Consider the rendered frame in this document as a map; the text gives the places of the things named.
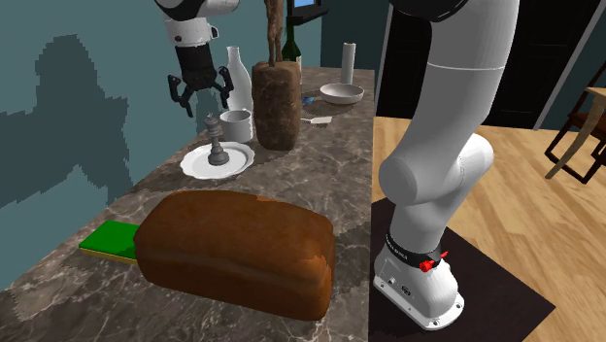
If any dark grey chess piece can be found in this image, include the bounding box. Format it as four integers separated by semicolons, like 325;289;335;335
204;113;231;167

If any white bowl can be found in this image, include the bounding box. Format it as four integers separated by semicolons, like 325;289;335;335
319;83;366;106

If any white cup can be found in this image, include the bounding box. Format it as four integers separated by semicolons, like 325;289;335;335
219;108;254;144

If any dark green wine bottle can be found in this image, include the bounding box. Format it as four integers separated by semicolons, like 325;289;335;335
281;0;303;72

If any white plate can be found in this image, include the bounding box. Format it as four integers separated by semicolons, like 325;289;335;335
180;141;255;180

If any brown bread loaf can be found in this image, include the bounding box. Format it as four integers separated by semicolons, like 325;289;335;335
133;189;337;322

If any light wooden table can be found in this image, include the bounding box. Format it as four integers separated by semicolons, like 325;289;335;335
545;86;606;180

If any brown vase with stems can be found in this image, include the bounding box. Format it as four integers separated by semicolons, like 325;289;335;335
251;0;303;152

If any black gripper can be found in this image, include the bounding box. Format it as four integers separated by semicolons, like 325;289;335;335
167;43;235;119

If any white cylinder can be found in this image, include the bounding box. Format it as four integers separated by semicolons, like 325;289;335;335
340;42;357;86

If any dark robot stand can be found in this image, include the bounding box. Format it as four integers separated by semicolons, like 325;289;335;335
368;196;556;342

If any white bottle vase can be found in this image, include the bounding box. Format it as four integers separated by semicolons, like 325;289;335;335
224;46;254;115

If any dark wooden chair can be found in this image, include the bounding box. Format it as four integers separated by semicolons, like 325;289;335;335
544;60;606;185

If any green flat book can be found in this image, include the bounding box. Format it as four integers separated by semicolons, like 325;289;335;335
78;219;141;265

